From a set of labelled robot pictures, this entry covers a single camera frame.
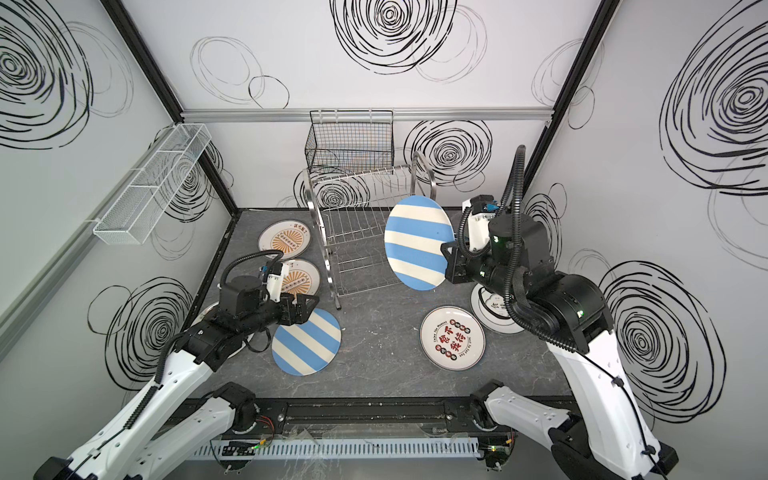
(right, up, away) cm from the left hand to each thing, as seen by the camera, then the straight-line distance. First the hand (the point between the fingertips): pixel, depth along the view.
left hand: (308, 298), depth 75 cm
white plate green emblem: (+53, -8, +19) cm, 57 cm away
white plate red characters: (+39, -14, +12) cm, 43 cm away
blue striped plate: (-3, -17, +10) cm, 20 cm away
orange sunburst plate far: (-17, +15, +36) cm, 43 cm away
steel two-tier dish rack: (+5, +29, +49) cm, 57 cm away
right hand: (+30, +14, -19) cm, 38 cm away
